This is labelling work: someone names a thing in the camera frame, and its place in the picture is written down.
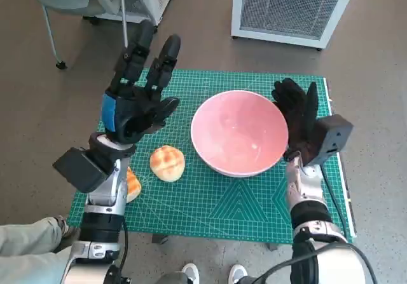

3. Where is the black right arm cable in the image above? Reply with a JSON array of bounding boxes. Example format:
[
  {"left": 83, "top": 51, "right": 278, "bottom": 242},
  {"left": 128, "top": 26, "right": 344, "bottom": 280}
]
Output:
[{"left": 254, "top": 242, "right": 379, "bottom": 284}]

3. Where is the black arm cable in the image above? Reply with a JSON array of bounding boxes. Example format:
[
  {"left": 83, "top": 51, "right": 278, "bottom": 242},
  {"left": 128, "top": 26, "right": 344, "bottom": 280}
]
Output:
[
  {"left": 254, "top": 242, "right": 379, "bottom": 284},
  {"left": 119, "top": 220, "right": 131, "bottom": 284}
]

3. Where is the round toy bread bun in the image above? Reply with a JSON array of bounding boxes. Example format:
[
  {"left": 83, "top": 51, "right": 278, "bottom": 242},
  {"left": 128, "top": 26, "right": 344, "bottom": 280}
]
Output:
[{"left": 149, "top": 144, "right": 186, "bottom": 182}]

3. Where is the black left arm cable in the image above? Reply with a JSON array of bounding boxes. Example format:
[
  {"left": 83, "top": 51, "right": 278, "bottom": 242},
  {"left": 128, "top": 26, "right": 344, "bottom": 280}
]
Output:
[{"left": 119, "top": 220, "right": 131, "bottom": 284}]

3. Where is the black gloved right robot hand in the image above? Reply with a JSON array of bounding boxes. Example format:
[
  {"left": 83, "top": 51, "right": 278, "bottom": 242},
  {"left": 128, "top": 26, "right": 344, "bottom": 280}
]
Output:
[{"left": 271, "top": 78, "right": 325, "bottom": 166}]

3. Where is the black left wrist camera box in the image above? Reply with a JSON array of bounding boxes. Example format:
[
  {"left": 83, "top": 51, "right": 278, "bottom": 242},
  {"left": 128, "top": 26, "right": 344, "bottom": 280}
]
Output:
[{"left": 52, "top": 147, "right": 111, "bottom": 193}]

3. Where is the black right camera cable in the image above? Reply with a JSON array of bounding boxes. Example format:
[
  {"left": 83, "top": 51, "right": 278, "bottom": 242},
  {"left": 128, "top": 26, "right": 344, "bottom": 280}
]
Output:
[{"left": 320, "top": 165, "right": 350, "bottom": 234}]

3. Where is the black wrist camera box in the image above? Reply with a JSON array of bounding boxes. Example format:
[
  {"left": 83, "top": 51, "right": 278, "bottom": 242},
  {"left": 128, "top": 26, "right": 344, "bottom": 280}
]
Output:
[
  {"left": 307, "top": 114, "right": 354, "bottom": 167},
  {"left": 52, "top": 147, "right": 111, "bottom": 193}
]

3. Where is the green cutting mat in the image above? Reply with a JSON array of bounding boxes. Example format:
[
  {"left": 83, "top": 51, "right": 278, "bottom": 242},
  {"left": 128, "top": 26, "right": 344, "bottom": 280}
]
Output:
[{"left": 68, "top": 69, "right": 354, "bottom": 245}]

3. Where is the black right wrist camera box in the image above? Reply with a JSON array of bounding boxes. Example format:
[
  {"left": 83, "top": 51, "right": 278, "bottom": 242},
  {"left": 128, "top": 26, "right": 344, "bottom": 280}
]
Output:
[{"left": 307, "top": 114, "right": 354, "bottom": 167}]

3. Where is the pink bowl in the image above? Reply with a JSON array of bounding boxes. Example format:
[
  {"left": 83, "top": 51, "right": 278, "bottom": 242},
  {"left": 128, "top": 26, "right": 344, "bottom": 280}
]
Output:
[{"left": 190, "top": 89, "right": 289, "bottom": 179}]

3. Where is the oblong striped toy bread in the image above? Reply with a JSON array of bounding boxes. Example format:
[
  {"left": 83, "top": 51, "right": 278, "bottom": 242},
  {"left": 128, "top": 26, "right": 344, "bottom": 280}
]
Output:
[{"left": 125, "top": 166, "right": 142, "bottom": 204}]

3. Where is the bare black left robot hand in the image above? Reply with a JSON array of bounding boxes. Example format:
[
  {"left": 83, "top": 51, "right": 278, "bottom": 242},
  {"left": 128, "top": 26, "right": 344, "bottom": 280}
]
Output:
[{"left": 101, "top": 19, "right": 182, "bottom": 145}]

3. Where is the white cabinet with mesh front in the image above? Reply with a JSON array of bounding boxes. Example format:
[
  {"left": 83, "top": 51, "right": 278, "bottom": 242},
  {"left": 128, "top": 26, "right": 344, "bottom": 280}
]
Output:
[{"left": 231, "top": 0, "right": 371, "bottom": 50}]

